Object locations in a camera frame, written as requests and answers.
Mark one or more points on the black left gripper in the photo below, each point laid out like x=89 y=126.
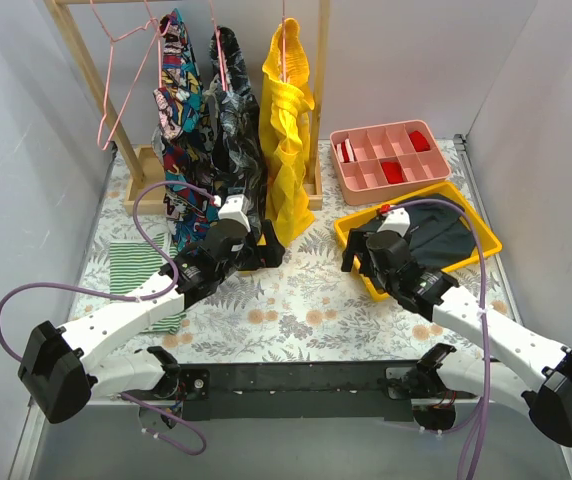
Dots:
x=257 y=252

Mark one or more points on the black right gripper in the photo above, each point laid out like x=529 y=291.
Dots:
x=361 y=252

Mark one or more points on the dark navy shorts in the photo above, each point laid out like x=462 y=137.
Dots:
x=437 y=237

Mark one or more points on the pink wire hanger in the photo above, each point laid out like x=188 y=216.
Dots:
x=131 y=52

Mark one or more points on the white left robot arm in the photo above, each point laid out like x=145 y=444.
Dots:
x=64 y=368

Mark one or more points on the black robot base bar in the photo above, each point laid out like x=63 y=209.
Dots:
x=388 y=390

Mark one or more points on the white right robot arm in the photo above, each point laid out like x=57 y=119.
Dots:
x=543 y=365

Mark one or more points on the black floral print shorts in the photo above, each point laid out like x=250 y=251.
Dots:
x=240 y=167

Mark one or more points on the colourful comic print shorts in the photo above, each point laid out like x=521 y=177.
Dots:
x=184 y=137

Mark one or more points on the yellow shorts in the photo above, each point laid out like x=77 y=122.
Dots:
x=284 y=132

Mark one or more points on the pink hanger under floral shorts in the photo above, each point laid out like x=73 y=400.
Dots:
x=220 y=53

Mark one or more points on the pink hanger under yellow shorts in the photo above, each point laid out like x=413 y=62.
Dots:
x=283 y=62

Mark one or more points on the red rolled cloth front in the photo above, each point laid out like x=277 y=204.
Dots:
x=393 y=172

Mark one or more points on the pink compartment organizer box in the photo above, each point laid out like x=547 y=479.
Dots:
x=363 y=182

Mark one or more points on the red white rolled cloth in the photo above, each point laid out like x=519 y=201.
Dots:
x=345 y=151

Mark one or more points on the green white striped cloth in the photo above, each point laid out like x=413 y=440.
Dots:
x=132 y=263

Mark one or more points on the red rolled cloth back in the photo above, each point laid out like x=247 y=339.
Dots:
x=419 y=141

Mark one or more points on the wooden clothes rack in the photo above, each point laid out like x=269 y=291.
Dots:
x=142 y=165

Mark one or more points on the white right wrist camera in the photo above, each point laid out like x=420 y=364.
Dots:
x=394 y=218

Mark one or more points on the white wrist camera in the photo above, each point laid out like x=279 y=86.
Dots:
x=394 y=218
x=232 y=214

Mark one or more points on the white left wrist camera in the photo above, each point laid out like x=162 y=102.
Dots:
x=232 y=214

